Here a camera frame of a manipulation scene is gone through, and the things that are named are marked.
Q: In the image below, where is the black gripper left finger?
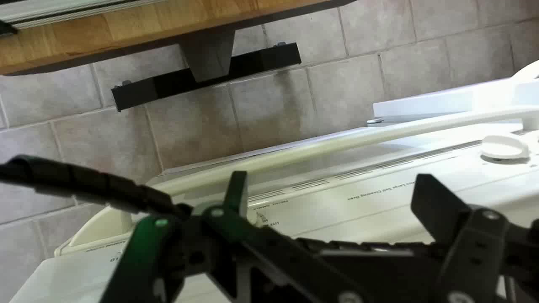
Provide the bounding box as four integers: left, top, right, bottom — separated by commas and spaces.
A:
100, 171, 368, 303

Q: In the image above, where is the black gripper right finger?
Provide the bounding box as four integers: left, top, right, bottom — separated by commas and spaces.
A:
412, 174, 539, 303

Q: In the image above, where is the white stove knob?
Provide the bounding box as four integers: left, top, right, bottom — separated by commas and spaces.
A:
481, 134, 533, 162

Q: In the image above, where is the white gas stove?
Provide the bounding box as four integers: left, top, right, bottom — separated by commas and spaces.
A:
11, 59, 539, 303

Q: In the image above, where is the wooden table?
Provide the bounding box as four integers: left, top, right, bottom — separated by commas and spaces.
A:
0, 0, 356, 78

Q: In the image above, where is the black corrugated cable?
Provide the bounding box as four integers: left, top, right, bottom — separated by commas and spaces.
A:
0, 155, 193, 218

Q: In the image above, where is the white oven door handle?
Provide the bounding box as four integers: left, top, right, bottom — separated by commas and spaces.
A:
150, 105, 539, 198

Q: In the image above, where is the black table leg frame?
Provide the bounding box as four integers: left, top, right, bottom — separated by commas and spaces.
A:
112, 31, 304, 113

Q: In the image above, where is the aluminium rail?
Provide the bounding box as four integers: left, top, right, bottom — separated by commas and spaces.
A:
0, 0, 137, 29

